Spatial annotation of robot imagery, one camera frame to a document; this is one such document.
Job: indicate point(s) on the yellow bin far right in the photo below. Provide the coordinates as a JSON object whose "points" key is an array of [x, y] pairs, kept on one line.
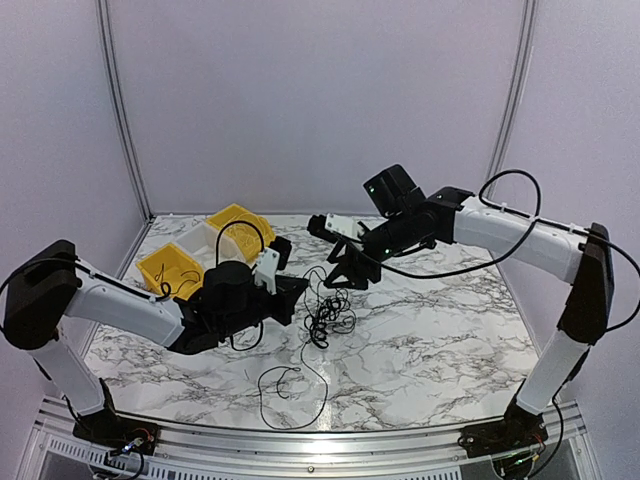
{"points": [[248, 230]]}

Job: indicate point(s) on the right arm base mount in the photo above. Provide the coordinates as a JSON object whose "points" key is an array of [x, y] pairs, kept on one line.
{"points": [[517, 428]]}

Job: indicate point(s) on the corner aluminium post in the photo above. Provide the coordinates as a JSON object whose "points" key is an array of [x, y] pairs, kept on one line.
{"points": [[517, 85], [106, 33]]}

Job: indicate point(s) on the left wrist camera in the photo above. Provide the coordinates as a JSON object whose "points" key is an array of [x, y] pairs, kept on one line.
{"points": [[272, 259]]}

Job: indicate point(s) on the yellow bin near left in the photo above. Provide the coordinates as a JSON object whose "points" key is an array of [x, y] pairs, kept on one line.
{"points": [[171, 265]]}

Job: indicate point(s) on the aluminium front rail frame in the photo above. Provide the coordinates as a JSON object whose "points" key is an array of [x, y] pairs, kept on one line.
{"points": [[204, 452]]}

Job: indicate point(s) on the yellow bin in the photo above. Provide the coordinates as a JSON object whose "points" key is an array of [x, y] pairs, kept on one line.
{"points": [[248, 230], [171, 265]]}

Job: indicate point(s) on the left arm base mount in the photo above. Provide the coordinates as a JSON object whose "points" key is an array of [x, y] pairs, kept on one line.
{"points": [[105, 427]]}

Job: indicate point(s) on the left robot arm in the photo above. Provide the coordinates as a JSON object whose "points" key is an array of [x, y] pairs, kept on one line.
{"points": [[56, 283]]}

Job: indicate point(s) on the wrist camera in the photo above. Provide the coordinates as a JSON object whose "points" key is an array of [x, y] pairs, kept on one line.
{"points": [[332, 226], [272, 259]]}

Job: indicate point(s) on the white translucent bin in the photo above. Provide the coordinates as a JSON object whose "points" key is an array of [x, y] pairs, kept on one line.
{"points": [[202, 243]]}

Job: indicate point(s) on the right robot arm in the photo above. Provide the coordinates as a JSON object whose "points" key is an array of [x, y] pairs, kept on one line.
{"points": [[578, 256]]}

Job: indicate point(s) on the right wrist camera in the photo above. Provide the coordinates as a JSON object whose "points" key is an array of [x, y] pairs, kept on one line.
{"points": [[332, 226]]}

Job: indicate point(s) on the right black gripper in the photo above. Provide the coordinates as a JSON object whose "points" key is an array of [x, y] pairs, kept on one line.
{"points": [[357, 277]]}

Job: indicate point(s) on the left corner aluminium post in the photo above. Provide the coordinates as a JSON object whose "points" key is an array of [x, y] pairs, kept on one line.
{"points": [[106, 33]]}

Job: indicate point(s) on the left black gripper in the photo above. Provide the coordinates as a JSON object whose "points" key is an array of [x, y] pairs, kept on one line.
{"points": [[288, 296]]}

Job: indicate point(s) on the right corner aluminium post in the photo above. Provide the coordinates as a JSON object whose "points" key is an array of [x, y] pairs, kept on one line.
{"points": [[517, 85]]}

